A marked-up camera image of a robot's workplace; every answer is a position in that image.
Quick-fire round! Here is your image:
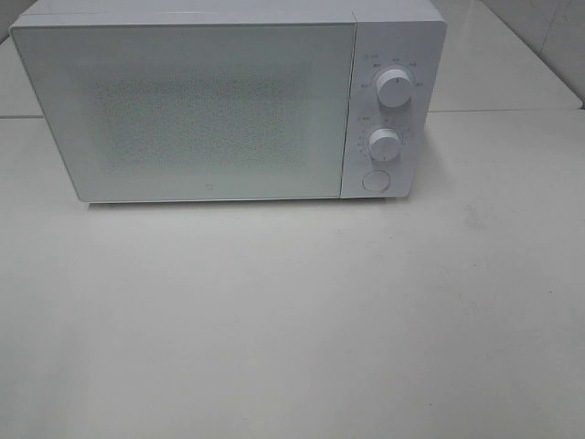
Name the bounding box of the round white door button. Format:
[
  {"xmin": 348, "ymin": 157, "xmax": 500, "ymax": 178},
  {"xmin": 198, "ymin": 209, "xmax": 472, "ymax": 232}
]
[{"xmin": 362, "ymin": 170, "xmax": 390, "ymax": 193}]

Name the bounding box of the white microwave knob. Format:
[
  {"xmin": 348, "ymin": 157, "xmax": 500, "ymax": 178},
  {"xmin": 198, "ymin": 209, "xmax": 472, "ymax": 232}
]
[
  {"xmin": 368, "ymin": 128, "xmax": 402, "ymax": 162},
  {"xmin": 375, "ymin": 66, "xmax": 414, "ymax": 108}
]

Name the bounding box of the white microwave door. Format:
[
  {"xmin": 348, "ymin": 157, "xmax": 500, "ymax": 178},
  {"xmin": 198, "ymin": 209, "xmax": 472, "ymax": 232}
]
[{"xmin": 14, "ymin": 24, "xmax": 355, "ymax": 202}]

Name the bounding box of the white microwave oven body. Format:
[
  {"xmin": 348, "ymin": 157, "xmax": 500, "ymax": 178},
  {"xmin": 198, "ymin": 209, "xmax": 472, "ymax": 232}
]
[{"xmin": 10, "ymin": 1, "xmax": 447, "ymax": 201}]

